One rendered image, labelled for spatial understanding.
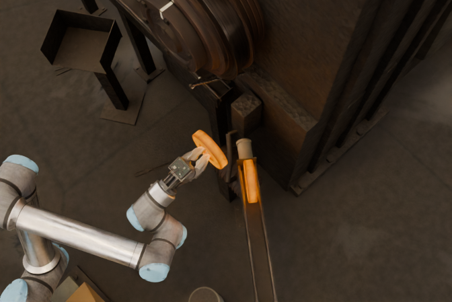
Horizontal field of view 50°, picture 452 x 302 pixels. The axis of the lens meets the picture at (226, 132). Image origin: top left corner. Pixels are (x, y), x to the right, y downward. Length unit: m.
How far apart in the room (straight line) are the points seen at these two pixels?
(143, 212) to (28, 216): 0.37
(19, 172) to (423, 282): 1.86
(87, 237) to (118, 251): 0.11
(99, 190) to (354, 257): 1.32
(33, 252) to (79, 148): 0.78
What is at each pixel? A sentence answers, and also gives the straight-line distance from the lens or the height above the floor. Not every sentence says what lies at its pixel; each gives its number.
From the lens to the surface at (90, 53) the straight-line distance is 2.22.
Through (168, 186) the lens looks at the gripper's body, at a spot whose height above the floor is 0.85.
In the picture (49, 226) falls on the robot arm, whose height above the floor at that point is 0.88.
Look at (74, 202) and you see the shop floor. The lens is 2.64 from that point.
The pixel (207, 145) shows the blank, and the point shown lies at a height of 0.90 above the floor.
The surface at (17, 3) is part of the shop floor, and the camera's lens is 3.30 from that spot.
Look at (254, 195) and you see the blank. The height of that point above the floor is 0.75.
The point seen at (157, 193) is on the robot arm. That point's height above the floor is 0.84.
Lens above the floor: 2.44
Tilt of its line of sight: 69 degrees down
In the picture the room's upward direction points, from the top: 5 degrees counter-clockwise
